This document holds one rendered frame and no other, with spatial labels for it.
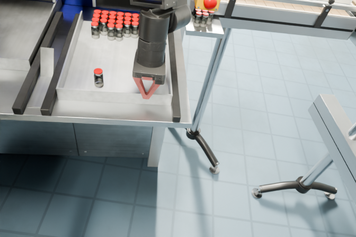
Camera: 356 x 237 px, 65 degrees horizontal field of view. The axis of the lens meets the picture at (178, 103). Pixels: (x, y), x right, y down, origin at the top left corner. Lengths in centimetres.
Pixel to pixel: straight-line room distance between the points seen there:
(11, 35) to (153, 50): 47
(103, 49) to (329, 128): 104
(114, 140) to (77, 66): 69
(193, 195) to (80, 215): 56
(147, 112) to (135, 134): 70
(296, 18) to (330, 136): 56
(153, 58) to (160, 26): 7
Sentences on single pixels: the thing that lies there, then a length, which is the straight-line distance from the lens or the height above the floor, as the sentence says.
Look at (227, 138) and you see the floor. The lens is 182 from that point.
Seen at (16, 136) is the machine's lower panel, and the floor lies 24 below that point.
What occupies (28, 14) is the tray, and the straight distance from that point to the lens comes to 100.
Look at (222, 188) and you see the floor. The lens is 162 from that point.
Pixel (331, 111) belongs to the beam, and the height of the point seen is 55.
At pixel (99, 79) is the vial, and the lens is 69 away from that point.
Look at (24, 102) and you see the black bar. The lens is 69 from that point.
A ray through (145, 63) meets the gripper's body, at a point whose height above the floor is 102.
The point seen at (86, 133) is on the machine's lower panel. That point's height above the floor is 29.
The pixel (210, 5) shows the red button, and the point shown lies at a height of 99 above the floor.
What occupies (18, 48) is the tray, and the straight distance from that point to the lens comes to 86.
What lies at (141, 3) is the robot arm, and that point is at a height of 112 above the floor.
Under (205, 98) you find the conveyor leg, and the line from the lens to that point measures 139.
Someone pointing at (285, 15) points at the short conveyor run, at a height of 92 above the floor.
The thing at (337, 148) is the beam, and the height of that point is 49.
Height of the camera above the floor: 138
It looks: 46 degrees down
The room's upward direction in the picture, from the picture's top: 13 degrees clockwise
